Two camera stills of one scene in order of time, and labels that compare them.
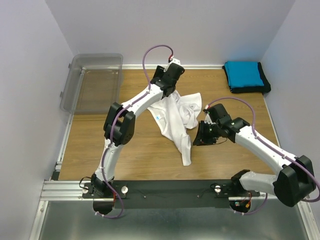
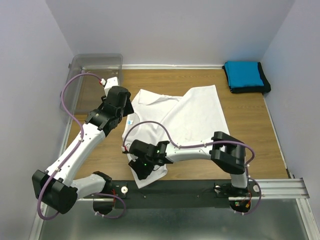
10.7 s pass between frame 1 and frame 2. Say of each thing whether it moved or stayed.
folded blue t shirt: stayed
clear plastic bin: stayed
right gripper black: moved
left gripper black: moved
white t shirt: moved
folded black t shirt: stayed
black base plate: stayed
